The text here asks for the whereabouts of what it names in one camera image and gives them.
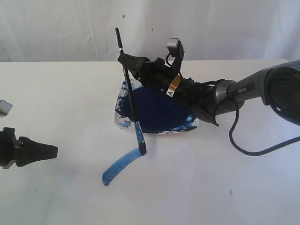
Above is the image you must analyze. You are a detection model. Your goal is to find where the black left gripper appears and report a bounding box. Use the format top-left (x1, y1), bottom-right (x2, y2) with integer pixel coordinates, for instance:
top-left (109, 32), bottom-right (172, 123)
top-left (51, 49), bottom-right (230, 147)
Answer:
top-left (0, 127), bottom-right (58, 169)

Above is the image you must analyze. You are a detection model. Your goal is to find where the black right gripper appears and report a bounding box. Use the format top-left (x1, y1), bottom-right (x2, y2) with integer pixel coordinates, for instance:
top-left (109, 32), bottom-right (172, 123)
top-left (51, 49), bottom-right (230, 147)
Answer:
top-left (118, 53), bottom-right (206, 105)

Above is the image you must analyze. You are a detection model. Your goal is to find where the black paintbrush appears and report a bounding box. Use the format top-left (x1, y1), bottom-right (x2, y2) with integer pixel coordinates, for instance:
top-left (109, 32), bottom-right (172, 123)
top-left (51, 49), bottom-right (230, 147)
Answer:
top-left (115, 28), bottom-right (147, 156)

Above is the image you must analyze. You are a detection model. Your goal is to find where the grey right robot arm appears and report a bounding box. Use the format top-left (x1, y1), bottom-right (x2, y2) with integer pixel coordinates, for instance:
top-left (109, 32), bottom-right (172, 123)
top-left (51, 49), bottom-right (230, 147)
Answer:
top-left (118, 53), bottom-right (300, 125)

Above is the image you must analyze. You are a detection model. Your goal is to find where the white plate with blue paint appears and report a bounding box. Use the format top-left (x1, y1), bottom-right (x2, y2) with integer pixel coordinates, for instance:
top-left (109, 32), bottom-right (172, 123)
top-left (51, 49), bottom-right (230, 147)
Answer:
top-left (114, 79), bottom-right (199, 134)

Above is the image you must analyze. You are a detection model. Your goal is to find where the white backdrop curtain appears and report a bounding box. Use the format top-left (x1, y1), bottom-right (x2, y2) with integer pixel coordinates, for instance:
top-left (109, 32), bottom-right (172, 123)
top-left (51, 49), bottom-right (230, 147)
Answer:
top-left (0, 0), bottom-right (300, 62)

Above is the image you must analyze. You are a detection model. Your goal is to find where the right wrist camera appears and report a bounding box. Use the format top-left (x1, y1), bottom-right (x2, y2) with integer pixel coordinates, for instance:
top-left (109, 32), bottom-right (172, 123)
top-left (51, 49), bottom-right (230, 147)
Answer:
top-left (165, 38), bottom-right (185, 72)

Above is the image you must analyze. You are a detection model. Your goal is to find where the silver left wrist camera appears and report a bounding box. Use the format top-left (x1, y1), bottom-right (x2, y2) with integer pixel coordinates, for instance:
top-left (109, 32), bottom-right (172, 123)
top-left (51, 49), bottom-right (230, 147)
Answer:
top-left (0, 99), bottom-right (13, 118)

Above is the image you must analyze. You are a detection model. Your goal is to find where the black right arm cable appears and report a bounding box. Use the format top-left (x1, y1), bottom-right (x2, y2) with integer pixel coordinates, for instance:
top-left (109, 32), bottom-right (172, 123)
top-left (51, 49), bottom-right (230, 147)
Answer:
top-left (228, 103), bottom-right (300, 157)

